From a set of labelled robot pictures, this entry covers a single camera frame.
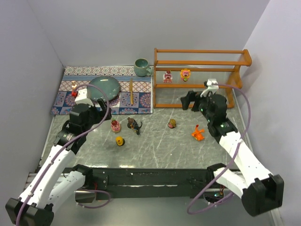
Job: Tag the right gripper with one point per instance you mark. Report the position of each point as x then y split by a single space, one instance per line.
195 103

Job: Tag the black base frame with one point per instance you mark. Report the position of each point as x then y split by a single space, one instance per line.
143 183

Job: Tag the aluminium rail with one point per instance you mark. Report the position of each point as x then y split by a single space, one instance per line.
65 175

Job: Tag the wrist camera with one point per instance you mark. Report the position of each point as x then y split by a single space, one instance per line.
82 97
211 87

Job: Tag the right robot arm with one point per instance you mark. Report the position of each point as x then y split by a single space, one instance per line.
259 190

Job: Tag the teal ceramic mug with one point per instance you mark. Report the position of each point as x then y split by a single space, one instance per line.
142 68

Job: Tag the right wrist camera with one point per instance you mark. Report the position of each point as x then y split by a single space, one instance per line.
211 87

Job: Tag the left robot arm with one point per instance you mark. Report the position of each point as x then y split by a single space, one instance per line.
38 203

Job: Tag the yellow duck toy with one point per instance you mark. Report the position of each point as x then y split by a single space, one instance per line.
120 141

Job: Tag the orange wooden two-tier shelf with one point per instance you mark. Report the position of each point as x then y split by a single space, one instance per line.
222 65

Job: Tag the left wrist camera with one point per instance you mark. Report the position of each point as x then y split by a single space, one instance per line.
82 97

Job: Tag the brown-haired figure with dark creature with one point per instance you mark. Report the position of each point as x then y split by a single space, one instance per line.
133 124

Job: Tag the pink flower bear toy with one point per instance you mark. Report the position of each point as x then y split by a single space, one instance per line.
185 74

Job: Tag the pink bear donut toy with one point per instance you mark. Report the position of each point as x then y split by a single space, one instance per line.
115 126

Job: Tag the gold knife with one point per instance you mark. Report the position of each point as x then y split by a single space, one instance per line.
131 91

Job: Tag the patterned blue placemat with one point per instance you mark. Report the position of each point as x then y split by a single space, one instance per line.
142 89

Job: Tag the teal ceramic plate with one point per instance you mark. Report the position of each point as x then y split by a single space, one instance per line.
109 85

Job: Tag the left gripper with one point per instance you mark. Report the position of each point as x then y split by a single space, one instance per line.
99 113

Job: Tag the pink bear strawberry cake toy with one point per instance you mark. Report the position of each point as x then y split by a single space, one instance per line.
167 77

